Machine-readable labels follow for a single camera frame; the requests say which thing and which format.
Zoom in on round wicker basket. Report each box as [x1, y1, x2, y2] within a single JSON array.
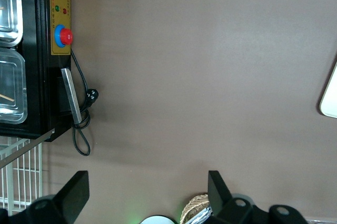
[[180, 193, 211, 224]]

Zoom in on white wire rack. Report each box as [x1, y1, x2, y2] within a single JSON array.
[[0, 137, 44, 217]]

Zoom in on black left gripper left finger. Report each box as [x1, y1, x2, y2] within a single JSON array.
[[7, 170, 90, 224]]

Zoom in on black machine yellow control panel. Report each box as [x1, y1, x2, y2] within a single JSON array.
[[0, 0, 73, 142]]

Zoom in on silver metal handle bar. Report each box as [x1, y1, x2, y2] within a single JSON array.
[[60, 67, 82, 124]]

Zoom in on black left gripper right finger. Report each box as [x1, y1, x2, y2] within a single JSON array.
[[207, 170, 308, 224]]

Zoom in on cream plastic serving tray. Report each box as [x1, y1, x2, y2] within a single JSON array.
[[319, 57, 337, 119]]

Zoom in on stainless steel food pan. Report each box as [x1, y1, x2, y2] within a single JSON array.
[[0, 0, 24, 48], [0, 47, 28, 124]]

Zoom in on long grey metal lever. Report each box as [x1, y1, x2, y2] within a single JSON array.
[[0, 128, 56, 169]]

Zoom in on stacked aluminium foil containers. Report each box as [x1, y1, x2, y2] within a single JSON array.
[[188, 207, 214, 224]]

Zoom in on black power cable with plug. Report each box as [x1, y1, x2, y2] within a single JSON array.
[[70, 48, 100, 156]]

